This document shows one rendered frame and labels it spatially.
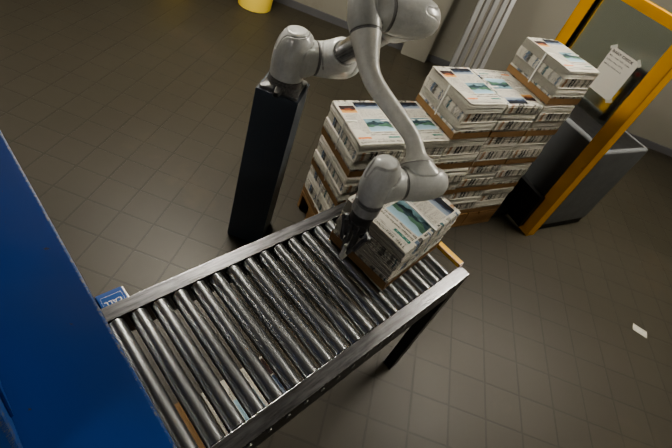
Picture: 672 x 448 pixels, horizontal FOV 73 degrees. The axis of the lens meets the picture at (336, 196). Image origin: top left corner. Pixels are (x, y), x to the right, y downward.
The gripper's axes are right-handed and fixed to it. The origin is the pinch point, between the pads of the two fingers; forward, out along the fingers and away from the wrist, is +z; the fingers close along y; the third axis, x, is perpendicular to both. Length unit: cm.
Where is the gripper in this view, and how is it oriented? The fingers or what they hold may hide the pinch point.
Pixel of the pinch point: (345, 250)
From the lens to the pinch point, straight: 157.2
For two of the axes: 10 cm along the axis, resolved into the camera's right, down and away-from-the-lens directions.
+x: -7.2, 3.0, -6.3
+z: -2.8, 7.0, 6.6
